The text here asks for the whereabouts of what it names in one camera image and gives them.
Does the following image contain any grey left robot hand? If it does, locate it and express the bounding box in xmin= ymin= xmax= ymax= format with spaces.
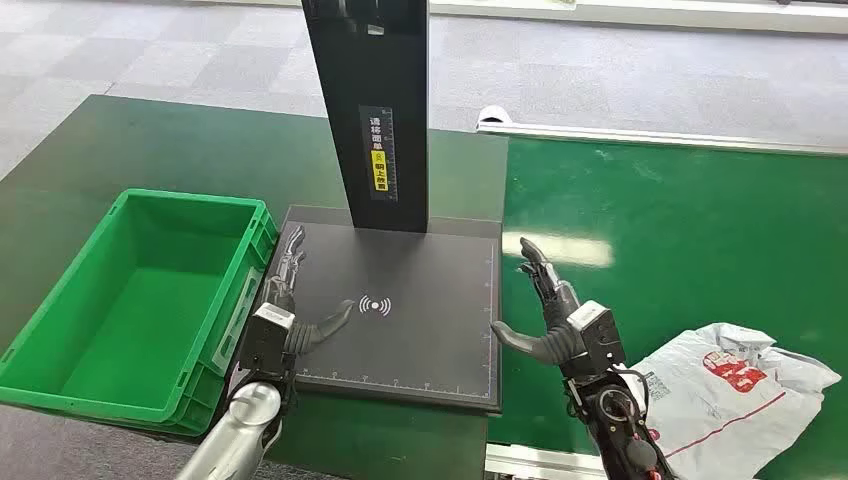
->
xmin=262 ymin=225 xmax=357 ymax=356

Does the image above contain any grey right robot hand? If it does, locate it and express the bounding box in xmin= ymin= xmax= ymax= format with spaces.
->
xmin=490 ymin=237 xmax=586 ymax=368

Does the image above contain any grey plastic mailer package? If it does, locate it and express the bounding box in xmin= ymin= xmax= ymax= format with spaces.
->
xmin=625 ymin=322 xmax=843 ymax=480

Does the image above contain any green conveyor belt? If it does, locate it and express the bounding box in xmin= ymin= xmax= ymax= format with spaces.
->
xmin=487 ymin=135 xmax=848 ymax=480

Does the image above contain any clear crate label holder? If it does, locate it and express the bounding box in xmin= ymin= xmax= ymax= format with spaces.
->
xmin=211 ymin=266 xmax=266 ymax=374

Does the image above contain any green plastic crate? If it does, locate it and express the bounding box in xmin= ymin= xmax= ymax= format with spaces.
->
xmin=0 ymin=188 xmax=280 ymax=438

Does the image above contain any black yellow column label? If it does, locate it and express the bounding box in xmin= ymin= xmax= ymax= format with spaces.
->
xmin=358 ymin=104 xmax=399 ymax=203

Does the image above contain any black scanner column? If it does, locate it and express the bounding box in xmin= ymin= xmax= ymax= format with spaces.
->
xmin=300 ymin=0 xmax=431 ymax=235

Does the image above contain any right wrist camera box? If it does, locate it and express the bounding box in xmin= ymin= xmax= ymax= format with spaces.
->
xmin=566 ymin=299 xmax=628 ymax=380

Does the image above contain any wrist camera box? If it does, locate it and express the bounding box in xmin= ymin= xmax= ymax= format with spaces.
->
xmin=566 ymin=299 xmax=628 ymax=380
xmin=237 ymin=302 xmax=297 ymax=374

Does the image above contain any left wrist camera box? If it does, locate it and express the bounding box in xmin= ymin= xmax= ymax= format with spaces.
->
xmin=237 ymin=302 xmax=297 ymax=374

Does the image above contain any black scanner base plate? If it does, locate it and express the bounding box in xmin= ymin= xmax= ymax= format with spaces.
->
xmin=261 ymin=204 xmax=503 ymax=414

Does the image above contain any short aluminium conveyor rail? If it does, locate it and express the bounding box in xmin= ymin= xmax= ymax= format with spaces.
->
xmin=483 ymin=442 xmax=609 ymax=480

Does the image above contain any long aluminium conveyor rail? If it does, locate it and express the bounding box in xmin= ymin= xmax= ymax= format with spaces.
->
xmin=474 ymin=105 xmax=848 ymax=158

